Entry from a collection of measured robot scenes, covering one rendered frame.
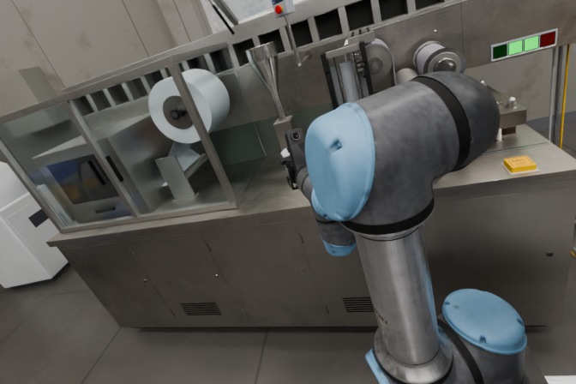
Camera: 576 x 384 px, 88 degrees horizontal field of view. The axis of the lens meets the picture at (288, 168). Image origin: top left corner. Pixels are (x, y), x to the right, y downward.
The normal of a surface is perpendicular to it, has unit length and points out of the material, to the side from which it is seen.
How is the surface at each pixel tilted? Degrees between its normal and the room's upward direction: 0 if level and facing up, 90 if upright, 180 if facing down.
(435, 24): 90
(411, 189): 90
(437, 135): 75
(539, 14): 90
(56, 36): 90
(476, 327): 8
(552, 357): 0
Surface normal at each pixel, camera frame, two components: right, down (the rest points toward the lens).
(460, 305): -0.18, -0.91
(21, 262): -0.07, 0.44
